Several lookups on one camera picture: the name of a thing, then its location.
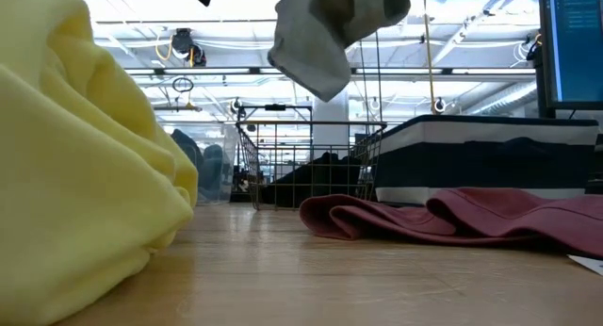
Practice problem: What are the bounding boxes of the plain white cloth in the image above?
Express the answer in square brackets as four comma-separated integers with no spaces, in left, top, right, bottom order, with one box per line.
[266,0,413,104]

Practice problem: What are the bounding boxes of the black cloth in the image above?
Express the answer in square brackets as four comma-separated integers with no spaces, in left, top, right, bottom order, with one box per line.
[257,151,367,209]
[170,127,204,176]

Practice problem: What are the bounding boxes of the blue knit cloth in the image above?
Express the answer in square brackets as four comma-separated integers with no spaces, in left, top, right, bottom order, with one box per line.
[196,143,225,201]

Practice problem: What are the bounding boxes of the yellow cloth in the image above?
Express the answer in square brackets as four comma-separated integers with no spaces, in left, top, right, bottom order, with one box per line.
[0,0,200,326]

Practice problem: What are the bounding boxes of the maroon cloth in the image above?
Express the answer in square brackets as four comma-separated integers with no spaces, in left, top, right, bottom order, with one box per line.
[299,187,603,260]

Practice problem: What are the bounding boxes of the clear plastic bin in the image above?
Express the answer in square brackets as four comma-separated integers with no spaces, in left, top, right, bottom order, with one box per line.
[168,122,240,206]

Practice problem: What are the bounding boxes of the blue white fabric bin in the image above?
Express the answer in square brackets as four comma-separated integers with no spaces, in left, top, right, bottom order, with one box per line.
[373,114,601,206]

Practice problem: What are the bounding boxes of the large computer monitor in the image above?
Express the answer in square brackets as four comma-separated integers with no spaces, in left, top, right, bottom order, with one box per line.
[536,0,603,112]

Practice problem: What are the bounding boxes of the hanging black cable reel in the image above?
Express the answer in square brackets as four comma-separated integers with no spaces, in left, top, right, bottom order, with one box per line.
[154,26,208,69]

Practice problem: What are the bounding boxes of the hanging black ring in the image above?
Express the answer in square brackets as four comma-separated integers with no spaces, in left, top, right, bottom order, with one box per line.
[171,75,196,95]

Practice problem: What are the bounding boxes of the gold wire basket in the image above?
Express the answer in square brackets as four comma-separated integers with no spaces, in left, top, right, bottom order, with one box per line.
[234,120,389,212]

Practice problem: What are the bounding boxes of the yellow hanging cord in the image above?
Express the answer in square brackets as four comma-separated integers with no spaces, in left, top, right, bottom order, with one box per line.
[420,0,438,116]

